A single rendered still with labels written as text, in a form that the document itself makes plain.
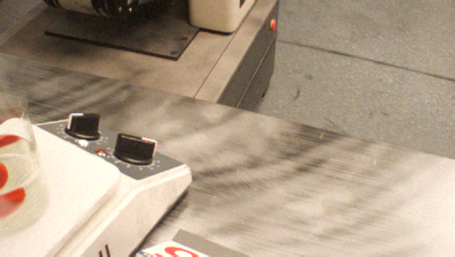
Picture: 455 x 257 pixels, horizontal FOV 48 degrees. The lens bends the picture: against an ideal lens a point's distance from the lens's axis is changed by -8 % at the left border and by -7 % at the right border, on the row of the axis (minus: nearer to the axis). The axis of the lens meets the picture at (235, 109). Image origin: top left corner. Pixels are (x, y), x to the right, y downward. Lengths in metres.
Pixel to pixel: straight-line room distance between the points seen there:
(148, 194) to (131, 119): 0.16
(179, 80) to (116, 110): 0.69
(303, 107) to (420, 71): 0.53
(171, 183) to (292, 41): 1.69
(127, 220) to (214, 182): 0.12
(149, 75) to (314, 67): 0.84
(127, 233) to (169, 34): 1.03
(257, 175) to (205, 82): 0.77
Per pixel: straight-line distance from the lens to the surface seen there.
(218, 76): 1.27
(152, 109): 0.57
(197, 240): 0.44
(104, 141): 0.47
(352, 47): 2.12
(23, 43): 1.49
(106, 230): 0.38
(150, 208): 0.42
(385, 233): 0.47
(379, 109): 1.83
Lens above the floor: 1.11
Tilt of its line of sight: 39 degrees down
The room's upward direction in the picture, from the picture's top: 2 degrees clockwise
